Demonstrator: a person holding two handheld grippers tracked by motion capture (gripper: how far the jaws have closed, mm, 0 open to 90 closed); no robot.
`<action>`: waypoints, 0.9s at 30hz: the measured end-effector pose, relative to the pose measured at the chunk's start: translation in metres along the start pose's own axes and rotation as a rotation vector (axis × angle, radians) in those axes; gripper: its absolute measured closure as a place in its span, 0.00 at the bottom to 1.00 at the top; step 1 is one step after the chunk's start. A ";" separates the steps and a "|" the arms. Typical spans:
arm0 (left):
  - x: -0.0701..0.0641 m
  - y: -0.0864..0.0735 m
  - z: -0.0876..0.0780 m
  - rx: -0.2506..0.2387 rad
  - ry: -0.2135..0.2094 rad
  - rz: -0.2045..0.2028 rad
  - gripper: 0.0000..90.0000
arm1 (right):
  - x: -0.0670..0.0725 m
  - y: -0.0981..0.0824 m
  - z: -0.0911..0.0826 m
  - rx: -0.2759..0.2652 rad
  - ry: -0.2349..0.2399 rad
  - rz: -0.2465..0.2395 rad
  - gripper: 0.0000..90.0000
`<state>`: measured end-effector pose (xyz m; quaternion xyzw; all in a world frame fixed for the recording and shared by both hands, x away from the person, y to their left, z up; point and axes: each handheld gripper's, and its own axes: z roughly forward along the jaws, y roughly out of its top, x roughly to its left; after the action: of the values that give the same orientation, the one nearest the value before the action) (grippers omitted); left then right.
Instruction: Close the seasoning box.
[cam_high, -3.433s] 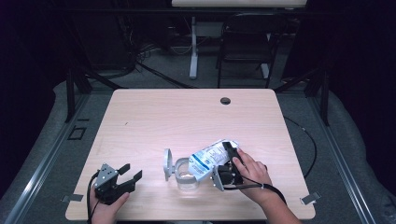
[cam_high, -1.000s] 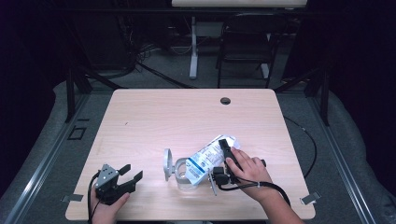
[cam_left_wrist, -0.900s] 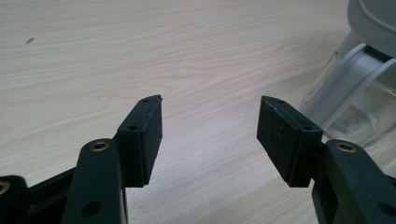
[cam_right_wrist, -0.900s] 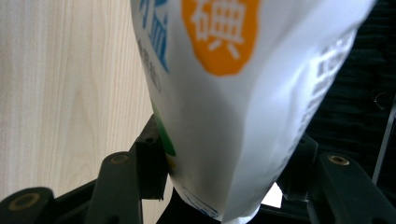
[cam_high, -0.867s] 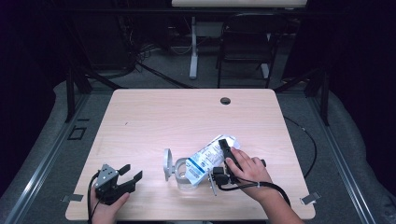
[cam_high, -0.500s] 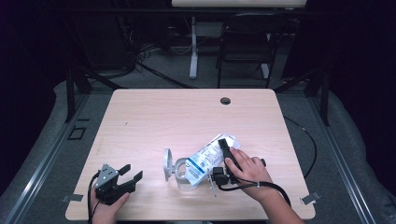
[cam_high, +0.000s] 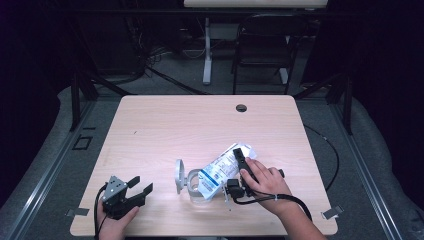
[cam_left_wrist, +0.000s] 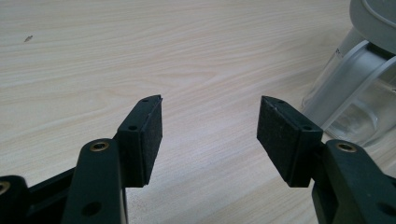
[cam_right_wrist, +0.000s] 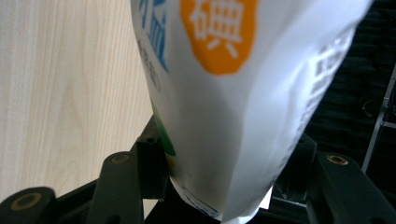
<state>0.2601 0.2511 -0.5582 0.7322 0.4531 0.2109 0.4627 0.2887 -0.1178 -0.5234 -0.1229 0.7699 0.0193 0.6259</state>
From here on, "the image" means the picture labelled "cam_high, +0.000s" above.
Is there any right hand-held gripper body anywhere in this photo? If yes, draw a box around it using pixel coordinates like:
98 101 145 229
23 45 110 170
222 171 256 212

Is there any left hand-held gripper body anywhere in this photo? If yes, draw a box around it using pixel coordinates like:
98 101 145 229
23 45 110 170
100 175 148 221

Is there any blue and white salt bag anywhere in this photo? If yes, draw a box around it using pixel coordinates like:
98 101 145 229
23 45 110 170
197 142 258 202

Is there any clear jar with white lid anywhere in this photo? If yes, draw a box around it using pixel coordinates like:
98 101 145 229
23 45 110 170
174 158 218 205

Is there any person's left hand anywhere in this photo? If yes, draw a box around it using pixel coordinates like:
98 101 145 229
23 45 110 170
96 205 141 240

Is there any person's right hand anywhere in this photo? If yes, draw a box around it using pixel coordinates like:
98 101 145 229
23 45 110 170
239 157 295 216

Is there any grey tape strip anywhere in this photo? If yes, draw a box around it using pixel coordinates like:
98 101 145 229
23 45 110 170
65 207 91 218
321 205 345 221

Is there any white desk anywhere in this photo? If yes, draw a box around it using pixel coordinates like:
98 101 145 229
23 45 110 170
183 0 331 86

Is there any black metal stand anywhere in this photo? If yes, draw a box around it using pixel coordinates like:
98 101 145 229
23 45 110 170
68 63 136 133
293 71 354 136

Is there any black folding chair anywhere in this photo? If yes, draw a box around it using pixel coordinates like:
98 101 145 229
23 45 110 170
230 13 309 95

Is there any left hand-held gripper cable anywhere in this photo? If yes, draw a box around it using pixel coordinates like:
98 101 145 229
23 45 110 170
93 182 110 240

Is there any hand-held gripper cable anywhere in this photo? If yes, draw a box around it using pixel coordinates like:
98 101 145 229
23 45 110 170
93 182 110 240
231 193 314 222

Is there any right hand-held gripper cable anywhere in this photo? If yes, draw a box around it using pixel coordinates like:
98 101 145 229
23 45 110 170
231 193 314 222

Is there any aluminium floor rail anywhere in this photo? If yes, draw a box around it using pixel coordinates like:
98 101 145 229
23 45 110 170
3 99 98 240
328 99 405 240

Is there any thin black floor cable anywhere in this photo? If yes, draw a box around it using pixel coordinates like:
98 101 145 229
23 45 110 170
303 123 341 193

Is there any thick black floor cable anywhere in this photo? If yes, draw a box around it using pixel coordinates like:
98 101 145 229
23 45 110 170
145 64 210 96

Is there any bundle of dark cables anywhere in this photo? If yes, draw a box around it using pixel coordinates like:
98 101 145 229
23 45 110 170
124 14 169 69

